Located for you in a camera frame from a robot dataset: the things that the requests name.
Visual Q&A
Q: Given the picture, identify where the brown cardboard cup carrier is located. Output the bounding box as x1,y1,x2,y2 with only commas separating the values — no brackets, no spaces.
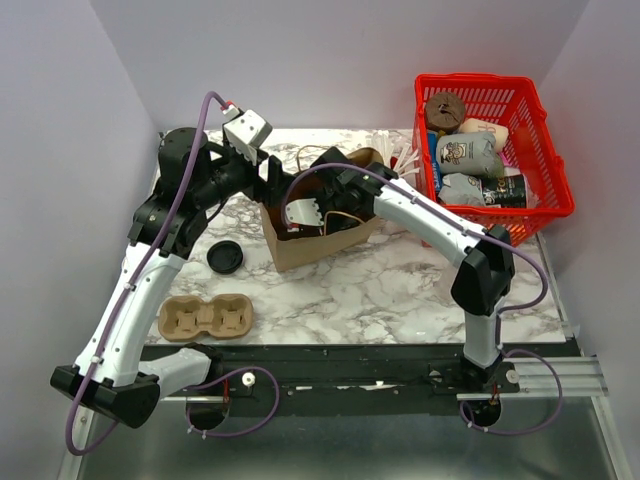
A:
157,294,254,342

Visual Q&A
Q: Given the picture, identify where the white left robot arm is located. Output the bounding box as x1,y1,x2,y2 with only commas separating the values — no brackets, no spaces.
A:
50,122,293,428

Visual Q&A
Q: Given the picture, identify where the blue snack box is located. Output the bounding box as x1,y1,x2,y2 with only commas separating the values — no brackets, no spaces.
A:
427,130,443,194

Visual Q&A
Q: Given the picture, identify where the beige wrapped roll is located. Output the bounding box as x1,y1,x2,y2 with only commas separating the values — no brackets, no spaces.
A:
458,118,509,152

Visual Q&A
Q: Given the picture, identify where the brown paper bag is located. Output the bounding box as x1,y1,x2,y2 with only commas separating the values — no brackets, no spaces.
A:
259,147,388,272

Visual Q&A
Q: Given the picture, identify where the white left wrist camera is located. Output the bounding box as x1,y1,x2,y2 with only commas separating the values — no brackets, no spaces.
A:
222,102,273,166

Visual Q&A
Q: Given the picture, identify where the grey coffee bag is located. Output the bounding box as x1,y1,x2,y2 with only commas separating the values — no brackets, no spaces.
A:
436,133,504,178

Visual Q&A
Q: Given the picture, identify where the black coffee cup lid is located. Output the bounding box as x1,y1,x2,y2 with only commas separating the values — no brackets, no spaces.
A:
206,240,244,275

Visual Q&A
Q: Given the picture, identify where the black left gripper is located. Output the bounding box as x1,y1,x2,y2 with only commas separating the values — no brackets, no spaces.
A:
193,140,298,209

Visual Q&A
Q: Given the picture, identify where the grey crumpled pouch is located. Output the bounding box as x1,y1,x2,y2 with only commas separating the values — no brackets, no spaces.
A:
438,173,485,207

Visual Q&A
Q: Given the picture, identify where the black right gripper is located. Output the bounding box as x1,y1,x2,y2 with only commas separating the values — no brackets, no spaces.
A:
301,188,357,247

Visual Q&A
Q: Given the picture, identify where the red cup with straws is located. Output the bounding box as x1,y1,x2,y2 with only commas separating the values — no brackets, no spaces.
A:
370,130,420,178

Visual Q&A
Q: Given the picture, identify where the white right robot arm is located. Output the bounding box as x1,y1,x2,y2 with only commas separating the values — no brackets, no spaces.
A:
309,147,515,392

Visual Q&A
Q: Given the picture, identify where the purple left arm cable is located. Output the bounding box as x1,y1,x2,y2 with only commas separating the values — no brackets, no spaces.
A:
65,91,279,457

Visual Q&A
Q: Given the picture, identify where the black mounting base rail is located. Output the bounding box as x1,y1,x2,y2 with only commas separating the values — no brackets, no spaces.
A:
159,342,521,418

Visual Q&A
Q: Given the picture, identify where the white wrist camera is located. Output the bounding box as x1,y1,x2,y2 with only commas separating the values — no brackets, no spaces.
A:
222,102,273,166
284,198,324,231

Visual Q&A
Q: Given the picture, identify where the black coffee bag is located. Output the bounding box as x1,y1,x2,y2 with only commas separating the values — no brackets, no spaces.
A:
481,174,528,208

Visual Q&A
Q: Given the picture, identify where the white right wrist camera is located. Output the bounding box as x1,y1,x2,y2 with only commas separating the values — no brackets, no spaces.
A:
284,198,324,231

